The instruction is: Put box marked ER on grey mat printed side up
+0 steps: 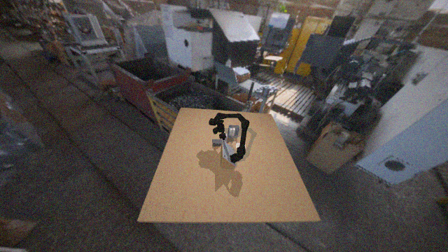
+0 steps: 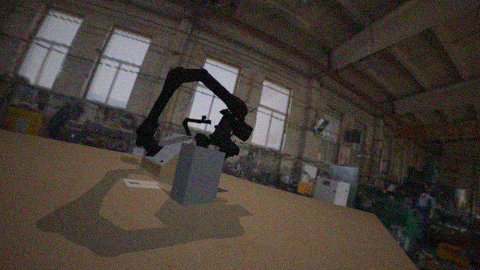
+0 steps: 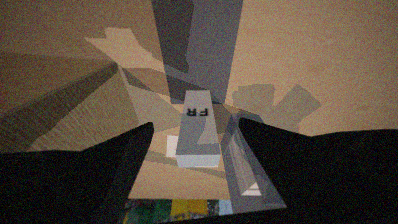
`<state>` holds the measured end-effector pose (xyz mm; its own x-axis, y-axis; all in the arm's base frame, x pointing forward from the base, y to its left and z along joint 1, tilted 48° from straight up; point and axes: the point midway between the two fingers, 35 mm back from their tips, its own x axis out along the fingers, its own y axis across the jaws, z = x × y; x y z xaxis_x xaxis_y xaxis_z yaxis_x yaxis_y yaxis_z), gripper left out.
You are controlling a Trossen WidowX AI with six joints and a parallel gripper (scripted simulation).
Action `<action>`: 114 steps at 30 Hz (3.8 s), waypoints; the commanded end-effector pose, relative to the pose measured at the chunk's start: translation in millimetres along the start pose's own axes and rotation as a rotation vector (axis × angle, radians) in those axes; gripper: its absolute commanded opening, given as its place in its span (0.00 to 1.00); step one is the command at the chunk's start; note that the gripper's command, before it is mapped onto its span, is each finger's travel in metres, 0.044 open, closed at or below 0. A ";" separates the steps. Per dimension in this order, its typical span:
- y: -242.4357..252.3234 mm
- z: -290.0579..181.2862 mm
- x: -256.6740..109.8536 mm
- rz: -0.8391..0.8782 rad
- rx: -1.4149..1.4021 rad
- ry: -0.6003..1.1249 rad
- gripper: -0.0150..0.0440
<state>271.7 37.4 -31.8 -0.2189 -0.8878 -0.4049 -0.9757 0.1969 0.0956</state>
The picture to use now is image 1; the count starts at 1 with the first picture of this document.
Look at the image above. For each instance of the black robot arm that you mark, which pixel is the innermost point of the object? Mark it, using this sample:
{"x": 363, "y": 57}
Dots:
{"x": 241, "y": 151}

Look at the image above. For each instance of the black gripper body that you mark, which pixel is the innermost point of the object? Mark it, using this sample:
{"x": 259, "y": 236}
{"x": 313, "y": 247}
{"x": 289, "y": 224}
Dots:
{"x": 221, "y": 129}

